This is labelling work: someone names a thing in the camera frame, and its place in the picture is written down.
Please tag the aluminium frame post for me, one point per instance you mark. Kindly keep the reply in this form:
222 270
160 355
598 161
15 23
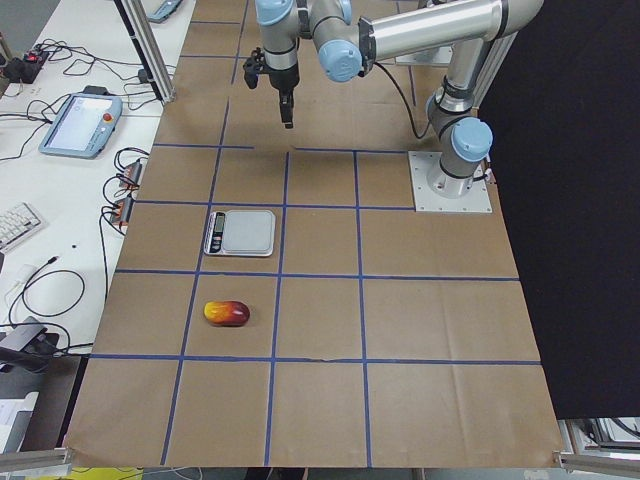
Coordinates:
140 33

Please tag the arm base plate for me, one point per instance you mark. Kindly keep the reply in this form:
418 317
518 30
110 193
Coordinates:
436 192

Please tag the grey usb hub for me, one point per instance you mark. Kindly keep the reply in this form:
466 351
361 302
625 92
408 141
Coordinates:
132 174
122 211

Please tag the red yellow mango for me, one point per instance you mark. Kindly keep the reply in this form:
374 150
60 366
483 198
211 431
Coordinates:
228 313

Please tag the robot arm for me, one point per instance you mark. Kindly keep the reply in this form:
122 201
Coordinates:
347 49

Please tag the white keyboard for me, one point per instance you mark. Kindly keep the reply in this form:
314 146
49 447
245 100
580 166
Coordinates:
18 224

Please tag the blue teach pendant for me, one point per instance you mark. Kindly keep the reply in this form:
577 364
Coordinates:
83 126

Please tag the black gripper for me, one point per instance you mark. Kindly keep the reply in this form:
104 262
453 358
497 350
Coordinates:
283 79

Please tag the silver digital kitchen scale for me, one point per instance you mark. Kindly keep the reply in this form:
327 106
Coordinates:
244 233

